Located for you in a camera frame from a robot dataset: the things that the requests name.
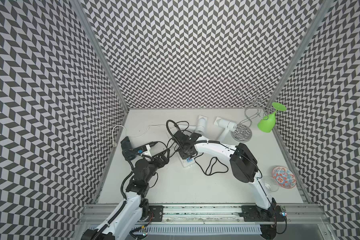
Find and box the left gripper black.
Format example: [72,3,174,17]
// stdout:
[143,148,169,183]

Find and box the black hair dryer cable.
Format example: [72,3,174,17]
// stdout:
[122,139,184,188]

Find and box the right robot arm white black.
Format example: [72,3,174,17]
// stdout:
[170,131,277,220]

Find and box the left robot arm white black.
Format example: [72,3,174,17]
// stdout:
[81,149,170,240]

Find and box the white power strip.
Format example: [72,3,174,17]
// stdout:
[178,154,195,168]

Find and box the white hair dryer right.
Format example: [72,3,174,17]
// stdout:
[214,117,238,144]

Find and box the green plastic wine glass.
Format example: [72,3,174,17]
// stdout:
[257,102,287,133]

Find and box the clear wine glass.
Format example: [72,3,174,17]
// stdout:
[262,177,280,193]

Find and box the patterned ceramic plate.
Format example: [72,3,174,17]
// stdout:
[272,166,297,189]

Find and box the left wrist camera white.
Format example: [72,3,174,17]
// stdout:
[135,145,152,157]

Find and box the white power strip cable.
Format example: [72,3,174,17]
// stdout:
[112,123,172,148]

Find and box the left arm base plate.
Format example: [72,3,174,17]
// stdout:
[138,205,164,222]

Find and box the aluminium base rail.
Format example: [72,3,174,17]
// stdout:
[74,203,337,240]

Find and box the silver wire glass rack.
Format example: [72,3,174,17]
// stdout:
[231,89,271,143]

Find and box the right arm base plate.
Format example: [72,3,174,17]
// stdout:
[239,205,286,222]

